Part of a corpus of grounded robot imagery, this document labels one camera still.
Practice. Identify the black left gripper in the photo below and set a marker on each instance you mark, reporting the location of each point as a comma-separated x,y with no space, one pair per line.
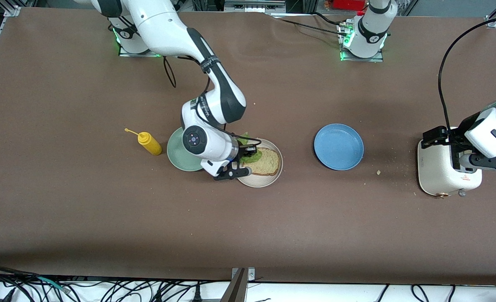
458,134

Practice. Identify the red box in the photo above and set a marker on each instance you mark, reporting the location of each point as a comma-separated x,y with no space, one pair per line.
348,4

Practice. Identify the pale green round plate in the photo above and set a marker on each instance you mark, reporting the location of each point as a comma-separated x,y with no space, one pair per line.
174,153

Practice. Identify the green lettuce leaf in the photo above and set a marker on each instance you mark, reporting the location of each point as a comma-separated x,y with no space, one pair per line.
254,158

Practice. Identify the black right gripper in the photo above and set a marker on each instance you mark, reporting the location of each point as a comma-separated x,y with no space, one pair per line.
244,152

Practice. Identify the blue round plate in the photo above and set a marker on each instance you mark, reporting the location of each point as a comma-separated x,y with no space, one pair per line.
338,147

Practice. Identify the beige round plate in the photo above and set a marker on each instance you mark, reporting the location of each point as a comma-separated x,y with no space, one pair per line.
260,181

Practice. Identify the black power plug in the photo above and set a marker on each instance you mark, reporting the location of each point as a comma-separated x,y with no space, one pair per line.
197,295

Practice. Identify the white two-slot toaster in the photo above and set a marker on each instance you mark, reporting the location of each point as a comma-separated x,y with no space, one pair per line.
434,167

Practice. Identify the metal mounting bracket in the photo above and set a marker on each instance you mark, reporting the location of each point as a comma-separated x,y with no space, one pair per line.
239,289

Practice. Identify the yellow mustard squeeze bottle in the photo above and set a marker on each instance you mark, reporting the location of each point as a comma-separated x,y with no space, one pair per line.
151,145

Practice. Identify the grey metal box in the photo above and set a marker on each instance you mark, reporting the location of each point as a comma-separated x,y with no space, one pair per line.
254,6

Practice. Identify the brown bread slice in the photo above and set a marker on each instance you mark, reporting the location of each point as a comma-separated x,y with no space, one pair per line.
268,163

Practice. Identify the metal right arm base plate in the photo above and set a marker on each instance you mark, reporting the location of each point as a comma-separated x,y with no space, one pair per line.
124,53

